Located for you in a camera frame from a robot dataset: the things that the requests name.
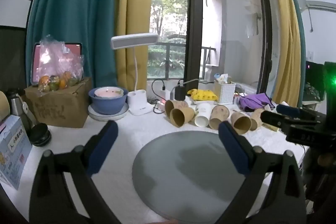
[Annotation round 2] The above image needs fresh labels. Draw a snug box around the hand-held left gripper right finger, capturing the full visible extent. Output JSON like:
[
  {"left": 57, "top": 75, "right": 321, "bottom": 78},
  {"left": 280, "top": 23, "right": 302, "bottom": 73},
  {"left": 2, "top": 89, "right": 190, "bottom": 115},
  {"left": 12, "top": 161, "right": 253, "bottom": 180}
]
[{"left": 210, "top": 121, "right": 307, "bottom": 224}]

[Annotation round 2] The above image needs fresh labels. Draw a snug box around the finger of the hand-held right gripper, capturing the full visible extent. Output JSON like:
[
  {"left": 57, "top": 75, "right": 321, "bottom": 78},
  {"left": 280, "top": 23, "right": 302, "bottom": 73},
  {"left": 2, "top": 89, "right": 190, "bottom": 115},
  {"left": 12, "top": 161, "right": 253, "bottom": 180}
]
[
  {"left": 261, "top": 110, "right": 290, "bottom": 133},
  {"left": 276, "top": 104, "right": 320, "bottom": 122}
]

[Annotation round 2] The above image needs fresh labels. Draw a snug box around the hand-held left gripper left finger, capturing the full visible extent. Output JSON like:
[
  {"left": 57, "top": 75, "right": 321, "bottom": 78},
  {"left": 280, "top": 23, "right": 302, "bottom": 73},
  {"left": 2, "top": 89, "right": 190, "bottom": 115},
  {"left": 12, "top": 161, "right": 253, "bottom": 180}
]
[{"left": 29, "top": 120, "right": 119, "bottom": 224}]

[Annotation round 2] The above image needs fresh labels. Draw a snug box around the brown paper cup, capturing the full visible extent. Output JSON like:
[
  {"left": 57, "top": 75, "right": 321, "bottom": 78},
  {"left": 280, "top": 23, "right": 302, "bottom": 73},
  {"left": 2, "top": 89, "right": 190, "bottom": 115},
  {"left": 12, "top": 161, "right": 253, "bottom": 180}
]
[
  {"left": 248, "top": 108, "right": 265, "bottom": 131},
  {"left": 209, "top": 105, "right": 230, "bottom": 130},
  {"left": 170, "top": 107, "right": 196, "bottom": 128},
  {"left": 230, "top": 111, "right": 252, "bottom": 135},
  {"left": 164, "top": 99, "right": 189, "bottom": 118}
]

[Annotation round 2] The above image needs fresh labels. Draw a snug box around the white paper cup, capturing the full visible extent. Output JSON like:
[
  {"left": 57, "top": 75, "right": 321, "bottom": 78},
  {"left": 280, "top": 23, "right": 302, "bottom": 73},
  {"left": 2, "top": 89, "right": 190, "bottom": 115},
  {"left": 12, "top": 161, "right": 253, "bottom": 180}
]
[{"left": 194, "top": 103, "right": 213, "bottom": 127}]

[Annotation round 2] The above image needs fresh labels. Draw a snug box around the purple cloth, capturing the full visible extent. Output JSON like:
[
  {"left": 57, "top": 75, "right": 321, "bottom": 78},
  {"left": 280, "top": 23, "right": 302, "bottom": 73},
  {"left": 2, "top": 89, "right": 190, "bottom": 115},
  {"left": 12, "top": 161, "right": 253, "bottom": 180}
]
[{"left": 239, "top": 93, "right": 275, "bottom": 112}]

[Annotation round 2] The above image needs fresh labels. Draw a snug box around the white plate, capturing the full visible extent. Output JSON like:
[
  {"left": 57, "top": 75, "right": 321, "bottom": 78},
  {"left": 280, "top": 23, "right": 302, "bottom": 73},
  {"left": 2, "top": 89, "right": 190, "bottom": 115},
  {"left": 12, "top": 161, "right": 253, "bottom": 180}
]
[{"left": 88, "top": 103, "right": 130, "bottom": 122}]

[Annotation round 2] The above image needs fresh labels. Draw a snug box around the black monitor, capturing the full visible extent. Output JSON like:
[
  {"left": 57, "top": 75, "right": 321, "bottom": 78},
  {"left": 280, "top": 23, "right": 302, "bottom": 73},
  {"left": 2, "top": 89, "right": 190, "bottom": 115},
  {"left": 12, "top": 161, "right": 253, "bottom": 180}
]
[{"left": 304, "top": 61, "right": 327, "bottom": 104}]

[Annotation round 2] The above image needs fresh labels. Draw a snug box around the blue bowl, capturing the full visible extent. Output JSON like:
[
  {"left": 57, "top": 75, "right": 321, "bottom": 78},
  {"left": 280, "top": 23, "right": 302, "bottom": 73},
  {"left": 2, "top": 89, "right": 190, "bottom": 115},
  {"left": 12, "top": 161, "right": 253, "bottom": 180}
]
[{"left": 88, "top": 87, "right": 129, "bottom": 115}]

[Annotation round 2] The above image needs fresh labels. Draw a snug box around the grey round tray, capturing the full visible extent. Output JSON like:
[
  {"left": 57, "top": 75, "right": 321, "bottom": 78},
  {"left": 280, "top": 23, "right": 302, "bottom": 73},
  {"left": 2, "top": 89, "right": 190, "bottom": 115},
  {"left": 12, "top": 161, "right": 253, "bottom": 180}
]
[{"left": 132, "top": 131, "right": 265, "bottom": 223}]

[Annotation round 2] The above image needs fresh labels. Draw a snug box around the pink bowl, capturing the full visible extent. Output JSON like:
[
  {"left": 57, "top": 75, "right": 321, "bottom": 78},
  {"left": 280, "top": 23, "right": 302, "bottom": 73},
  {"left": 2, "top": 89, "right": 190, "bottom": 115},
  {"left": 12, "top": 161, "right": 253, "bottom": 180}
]
[{"left": 94, "top": 87, "right": 124, "bottom": 98}]

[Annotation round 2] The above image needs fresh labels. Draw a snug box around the white desk lamp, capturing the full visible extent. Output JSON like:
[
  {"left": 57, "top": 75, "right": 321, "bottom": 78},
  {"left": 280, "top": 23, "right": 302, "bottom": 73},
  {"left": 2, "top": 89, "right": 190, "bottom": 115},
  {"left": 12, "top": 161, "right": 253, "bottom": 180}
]
[{"left": 111, "top": 32, "right": 159, "bottom": 116}]

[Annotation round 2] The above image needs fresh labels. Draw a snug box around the white perforated basket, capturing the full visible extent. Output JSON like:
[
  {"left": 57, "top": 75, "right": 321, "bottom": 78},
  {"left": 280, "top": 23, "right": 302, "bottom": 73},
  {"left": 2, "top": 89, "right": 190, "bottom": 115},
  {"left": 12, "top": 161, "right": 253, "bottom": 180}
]
[{"left": 214, "top": 73, "right": 236, "bottom": 104}]

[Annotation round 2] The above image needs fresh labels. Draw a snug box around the cardboard box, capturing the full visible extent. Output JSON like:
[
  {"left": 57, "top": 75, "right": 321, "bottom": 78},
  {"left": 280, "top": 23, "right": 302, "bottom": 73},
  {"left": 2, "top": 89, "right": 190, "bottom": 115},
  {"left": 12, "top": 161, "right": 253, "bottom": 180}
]
[{"left": 25, "top": 77, "right": 93, "bottom": 128}]

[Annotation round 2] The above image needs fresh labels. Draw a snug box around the yellow cloth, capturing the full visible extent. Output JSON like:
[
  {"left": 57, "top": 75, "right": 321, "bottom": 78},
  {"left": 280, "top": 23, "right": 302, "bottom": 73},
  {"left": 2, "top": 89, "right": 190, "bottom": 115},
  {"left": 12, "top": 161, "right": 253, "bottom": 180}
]
[{"left": 187, "top": 89, "right": 218, "bottom": 102}]

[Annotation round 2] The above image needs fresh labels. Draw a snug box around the black round lid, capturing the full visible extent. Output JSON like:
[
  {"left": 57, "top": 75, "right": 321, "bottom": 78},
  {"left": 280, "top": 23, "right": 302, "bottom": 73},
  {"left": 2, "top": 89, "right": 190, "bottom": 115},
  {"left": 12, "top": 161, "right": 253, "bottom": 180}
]
[{"left": 28, "top": 123, "right": 52, "bottom": 147}]

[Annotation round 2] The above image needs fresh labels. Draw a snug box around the white power strip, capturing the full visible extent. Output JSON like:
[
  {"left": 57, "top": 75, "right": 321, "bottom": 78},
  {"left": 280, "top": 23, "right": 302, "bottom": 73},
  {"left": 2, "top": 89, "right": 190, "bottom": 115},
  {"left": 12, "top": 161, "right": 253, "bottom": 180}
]
[{"left": 152, "top": 90, "right": 172, "bottom": 114}]

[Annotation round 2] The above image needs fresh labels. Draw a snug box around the light blue carton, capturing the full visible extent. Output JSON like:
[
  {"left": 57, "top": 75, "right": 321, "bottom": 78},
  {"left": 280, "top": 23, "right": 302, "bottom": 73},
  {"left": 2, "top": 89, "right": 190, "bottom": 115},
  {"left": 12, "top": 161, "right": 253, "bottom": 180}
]
[{"left": 0, "top": 115, "right": 33, "bottom": 190}]

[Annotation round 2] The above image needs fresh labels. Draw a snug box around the plastic bag of fruit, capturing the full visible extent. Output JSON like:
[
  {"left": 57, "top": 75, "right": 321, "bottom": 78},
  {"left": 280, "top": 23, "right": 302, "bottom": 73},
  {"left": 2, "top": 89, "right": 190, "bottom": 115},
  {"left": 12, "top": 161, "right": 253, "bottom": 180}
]
[{"left": 37, "top": 35, "right": 84, "bottom": 93}]

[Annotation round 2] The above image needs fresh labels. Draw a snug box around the steel thermos flask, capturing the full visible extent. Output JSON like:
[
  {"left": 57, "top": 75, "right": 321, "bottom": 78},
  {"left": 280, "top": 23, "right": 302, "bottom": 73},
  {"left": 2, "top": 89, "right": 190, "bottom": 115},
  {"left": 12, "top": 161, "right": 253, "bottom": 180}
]
[{"left": 6, "top": 88, "right": 29, "bottom": 119}]

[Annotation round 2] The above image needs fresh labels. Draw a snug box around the tablet with pink screen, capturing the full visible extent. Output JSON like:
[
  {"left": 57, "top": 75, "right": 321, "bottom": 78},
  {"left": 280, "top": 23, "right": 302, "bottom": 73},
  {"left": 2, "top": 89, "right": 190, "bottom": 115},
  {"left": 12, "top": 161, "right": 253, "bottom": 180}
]
[{"left": 31, "top": 42, "right": 83, "bottom": 86}]

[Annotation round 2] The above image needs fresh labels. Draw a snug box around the tan cylinder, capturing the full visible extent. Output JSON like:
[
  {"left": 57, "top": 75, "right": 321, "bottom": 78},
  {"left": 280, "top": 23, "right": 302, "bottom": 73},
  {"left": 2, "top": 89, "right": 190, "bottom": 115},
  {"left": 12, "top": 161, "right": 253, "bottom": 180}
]
[{"left": 0, "top": 91, "right": 10, "bottom": 122}]

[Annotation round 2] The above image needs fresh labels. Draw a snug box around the white air conditioner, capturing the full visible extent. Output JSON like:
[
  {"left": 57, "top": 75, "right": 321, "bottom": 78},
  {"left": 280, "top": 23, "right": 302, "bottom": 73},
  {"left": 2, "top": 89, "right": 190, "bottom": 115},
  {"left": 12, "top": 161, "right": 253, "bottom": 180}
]
[{"left": 297, "top": 0, "right": 336, "bottom": 11}]

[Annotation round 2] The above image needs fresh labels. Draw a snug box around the teal curtain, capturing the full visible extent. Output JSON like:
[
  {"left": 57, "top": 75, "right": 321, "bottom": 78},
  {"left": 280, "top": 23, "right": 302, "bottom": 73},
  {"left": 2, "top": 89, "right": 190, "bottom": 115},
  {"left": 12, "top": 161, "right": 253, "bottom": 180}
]
[{"left": 25, "top": 0, "right": 124, "bottom": 88}]

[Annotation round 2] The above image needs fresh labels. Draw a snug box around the black cable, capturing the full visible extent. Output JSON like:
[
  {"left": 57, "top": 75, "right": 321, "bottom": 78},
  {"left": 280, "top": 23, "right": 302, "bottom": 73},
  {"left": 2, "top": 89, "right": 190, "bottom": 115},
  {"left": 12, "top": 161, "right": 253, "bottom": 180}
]
[{"left": 151, "top": 79, "right": 166, "bottom": 104}]

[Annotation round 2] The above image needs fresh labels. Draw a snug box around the dark window frame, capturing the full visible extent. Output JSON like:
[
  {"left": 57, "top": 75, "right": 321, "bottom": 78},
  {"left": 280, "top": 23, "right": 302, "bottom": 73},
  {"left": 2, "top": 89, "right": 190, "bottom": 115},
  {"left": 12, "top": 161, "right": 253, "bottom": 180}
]
[{"left": 183, "top": 0, "right": 204, "bottom": 81}]

